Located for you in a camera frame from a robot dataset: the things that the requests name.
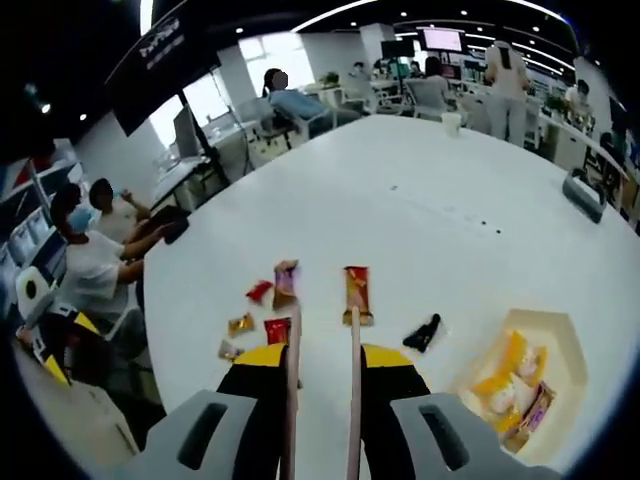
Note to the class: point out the black clip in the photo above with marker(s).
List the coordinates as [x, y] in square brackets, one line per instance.
[422, 334]

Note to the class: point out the purple snack bar food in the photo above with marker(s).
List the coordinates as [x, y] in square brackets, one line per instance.
[537, 415]

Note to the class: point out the blue orange candy food packet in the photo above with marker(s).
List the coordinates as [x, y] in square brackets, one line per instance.
[230, 350]

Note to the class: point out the purple brown candy food packet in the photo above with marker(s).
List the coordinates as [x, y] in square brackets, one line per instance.
[285, 285]

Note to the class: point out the large yellow bread food packet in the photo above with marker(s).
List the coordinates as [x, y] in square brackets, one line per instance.
[512, 352]

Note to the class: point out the red snack bar food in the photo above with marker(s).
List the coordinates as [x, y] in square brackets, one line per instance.
[276, 331]

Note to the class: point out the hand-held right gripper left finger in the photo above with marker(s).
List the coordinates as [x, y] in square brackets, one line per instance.
[255, 400]

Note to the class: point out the potted green plant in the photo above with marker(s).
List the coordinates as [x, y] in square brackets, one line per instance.
[330, 80]

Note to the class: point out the cream hexagonal container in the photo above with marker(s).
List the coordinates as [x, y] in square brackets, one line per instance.
[565, 340]

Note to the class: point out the white storage shelf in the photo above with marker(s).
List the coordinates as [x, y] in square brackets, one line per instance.
[30, 235]

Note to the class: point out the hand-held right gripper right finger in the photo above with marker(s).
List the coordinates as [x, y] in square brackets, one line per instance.
[390, 390]

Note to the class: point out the white paper cup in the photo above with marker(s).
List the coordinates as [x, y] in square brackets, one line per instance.
[451, 124]

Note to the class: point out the black pouch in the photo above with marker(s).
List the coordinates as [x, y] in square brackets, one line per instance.
[172, 226]

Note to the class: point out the hanging projection screen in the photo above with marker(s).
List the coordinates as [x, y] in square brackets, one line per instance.
[443, 40]

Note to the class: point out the small red candy food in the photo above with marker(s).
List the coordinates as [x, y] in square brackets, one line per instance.
[258, 290]

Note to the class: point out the small orange candy food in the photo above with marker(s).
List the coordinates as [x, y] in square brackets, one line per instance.
[241, 324]

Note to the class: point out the small yellow bread food packet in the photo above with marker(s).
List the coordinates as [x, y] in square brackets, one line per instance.
[492, 402]

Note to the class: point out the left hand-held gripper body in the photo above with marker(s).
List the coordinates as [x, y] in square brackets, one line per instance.
[37, 310]

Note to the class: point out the orange brown wafer food packet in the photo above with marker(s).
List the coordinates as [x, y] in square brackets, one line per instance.
[358, 290]

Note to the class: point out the large black display screen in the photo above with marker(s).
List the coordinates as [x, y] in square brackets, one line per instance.
[160, 65]

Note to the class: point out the pink food tongs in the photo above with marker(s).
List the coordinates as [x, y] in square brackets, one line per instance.
[291, 400]

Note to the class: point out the desk computer monitor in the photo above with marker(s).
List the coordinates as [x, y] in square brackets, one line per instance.
[186, 132]

